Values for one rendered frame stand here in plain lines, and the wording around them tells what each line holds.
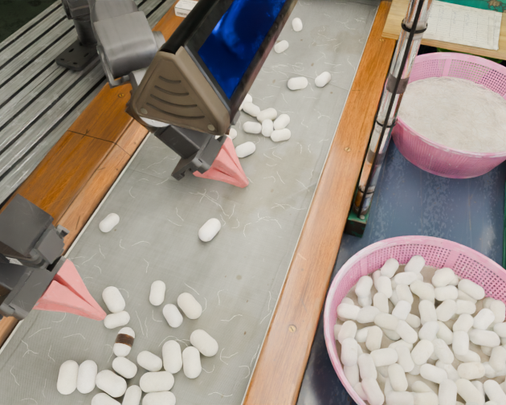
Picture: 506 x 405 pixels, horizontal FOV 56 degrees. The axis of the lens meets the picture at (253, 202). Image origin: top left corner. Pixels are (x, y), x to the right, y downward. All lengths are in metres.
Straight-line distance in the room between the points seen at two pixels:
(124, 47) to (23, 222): 0.30
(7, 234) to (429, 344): 0.48
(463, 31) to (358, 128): 0.35
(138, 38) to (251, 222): 0.29
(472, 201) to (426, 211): 0.09
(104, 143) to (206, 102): 0.46
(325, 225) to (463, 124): 0.36
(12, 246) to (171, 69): 0.20
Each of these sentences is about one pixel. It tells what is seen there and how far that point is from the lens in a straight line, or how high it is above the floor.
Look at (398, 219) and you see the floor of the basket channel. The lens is 0.81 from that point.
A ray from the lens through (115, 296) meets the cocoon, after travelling 0.63.
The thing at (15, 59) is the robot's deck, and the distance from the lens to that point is 1.21.
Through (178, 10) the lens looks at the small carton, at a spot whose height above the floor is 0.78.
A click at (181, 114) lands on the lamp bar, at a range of 0.38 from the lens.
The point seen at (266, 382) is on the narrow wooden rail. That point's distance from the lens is 0.57.
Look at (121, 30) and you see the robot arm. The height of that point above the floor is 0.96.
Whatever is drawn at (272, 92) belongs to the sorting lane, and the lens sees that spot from 0.90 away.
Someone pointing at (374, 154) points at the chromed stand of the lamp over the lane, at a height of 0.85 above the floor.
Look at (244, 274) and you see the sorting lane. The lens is 0.65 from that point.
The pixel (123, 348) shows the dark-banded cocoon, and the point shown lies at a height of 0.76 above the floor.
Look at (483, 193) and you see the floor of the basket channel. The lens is 0.90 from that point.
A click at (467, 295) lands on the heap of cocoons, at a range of 0.70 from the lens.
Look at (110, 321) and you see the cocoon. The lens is 0.62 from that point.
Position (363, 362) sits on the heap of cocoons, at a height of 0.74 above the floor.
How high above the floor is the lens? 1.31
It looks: 52 degrees down
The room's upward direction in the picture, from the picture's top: straight up
